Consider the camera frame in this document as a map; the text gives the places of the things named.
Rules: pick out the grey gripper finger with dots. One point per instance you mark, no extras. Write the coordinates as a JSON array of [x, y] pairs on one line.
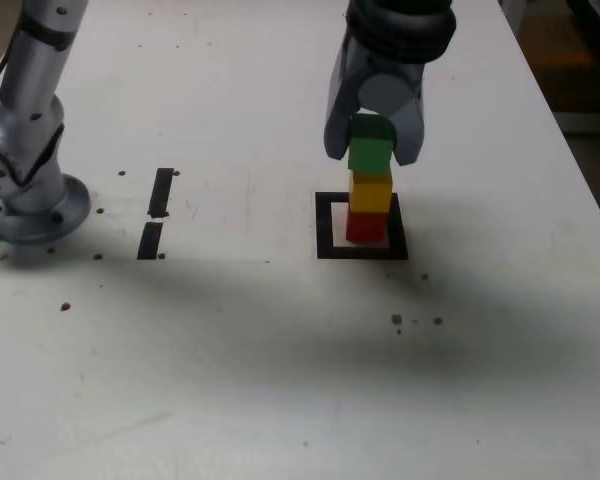
[[385, 92], [342, 100]]

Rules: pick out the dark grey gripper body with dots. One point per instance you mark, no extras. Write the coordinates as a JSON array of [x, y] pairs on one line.
[[395, 62]]

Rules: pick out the green cube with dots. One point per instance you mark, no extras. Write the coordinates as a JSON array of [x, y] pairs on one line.
[[369, 152]]

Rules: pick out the yellow cube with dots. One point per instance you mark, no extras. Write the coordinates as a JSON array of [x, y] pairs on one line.
[[371, 195]]

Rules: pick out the red cube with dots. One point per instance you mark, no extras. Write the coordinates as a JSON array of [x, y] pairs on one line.
[[364, 227]]

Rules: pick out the black tape square outline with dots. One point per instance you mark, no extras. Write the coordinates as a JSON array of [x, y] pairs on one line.
[[360, 253]]

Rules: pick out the brown cardboard box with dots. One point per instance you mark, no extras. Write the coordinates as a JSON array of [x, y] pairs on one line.
[[570, 55]]

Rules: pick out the black tape strip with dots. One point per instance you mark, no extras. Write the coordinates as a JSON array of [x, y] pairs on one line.
[[160, 190]]

